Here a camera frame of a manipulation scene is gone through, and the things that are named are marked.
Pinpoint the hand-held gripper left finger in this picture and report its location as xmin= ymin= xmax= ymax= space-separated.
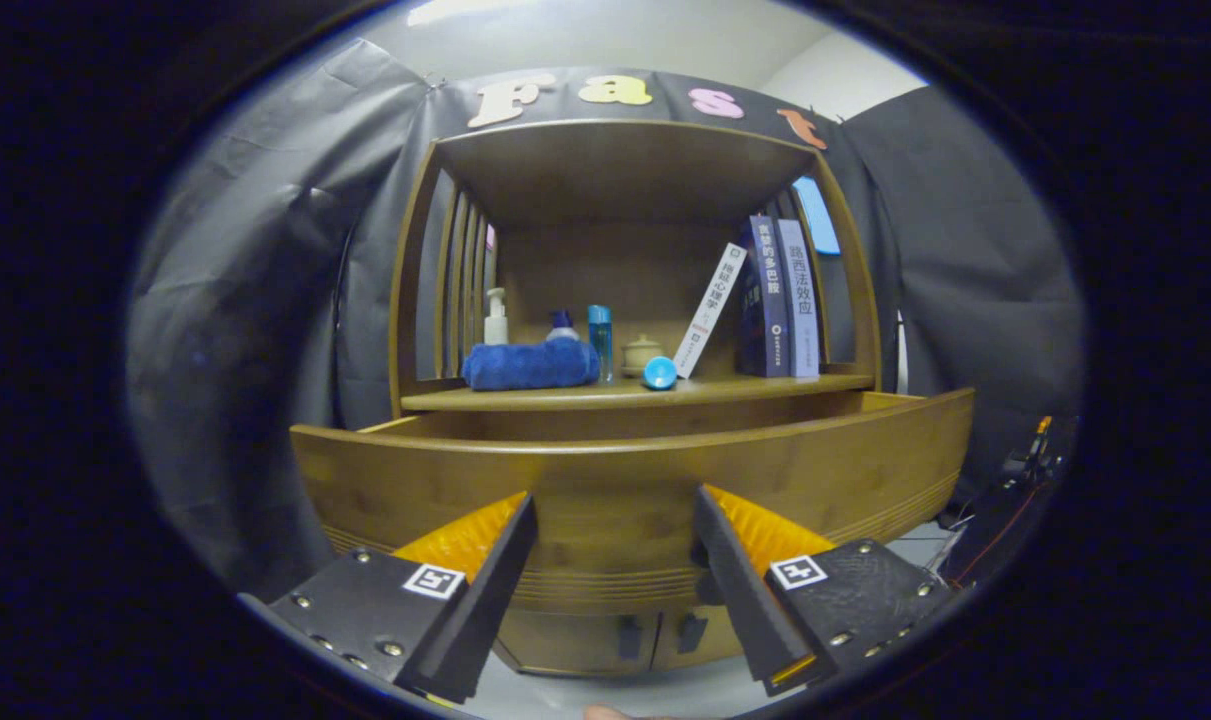
xmin=240 ymin=492 xmax=539 ymax=704

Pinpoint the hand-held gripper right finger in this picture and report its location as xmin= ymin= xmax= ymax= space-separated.
xmin=693 ymin=485 xmax=956 ymax=698

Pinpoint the wooden drawer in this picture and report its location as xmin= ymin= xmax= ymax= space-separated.
xmin=290 ymin=388 xmax=976 ymax=613

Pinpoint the wooden cabinet door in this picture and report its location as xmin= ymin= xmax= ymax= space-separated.
xmin=493 ymin=605 xmax=663 ymax=679
xmin=650 ymin=600 xmax=746 ymax=673

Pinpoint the wooden countertop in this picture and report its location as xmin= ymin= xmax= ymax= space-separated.
xmin=400 ymin=373 xmax=876 ymax=413

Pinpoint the wooden cabinet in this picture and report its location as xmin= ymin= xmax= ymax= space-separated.
xmin=390 ymin=118 xmax=884 ymax=679

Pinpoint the blue towel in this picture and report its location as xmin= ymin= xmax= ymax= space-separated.
xmin=462 ymin=337 xmax=603 ymax=392

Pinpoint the black equipment with orange part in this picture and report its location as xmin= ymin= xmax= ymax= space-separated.
xmin=940 ymin=415 xmax=1076 ymax=591

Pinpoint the beige lidded teacup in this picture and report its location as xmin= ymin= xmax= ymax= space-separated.
xmin=622 ymin=334 xmax=664 ymax=377

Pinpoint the clear blue bottle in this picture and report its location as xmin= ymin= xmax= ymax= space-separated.
xmin=587 ymin=305 xmax=614 ymax=383

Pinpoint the white book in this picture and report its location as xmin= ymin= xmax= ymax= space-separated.
xmin=672 ymin=243 xmax=748 ymax=380

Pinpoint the dark blue book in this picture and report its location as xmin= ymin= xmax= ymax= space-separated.
xmin=740 ymin=215 xmax=792 ymax=379

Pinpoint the lavender book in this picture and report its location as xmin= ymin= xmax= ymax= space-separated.
xmin=777 ymin=219 xmax=822 ymax=379

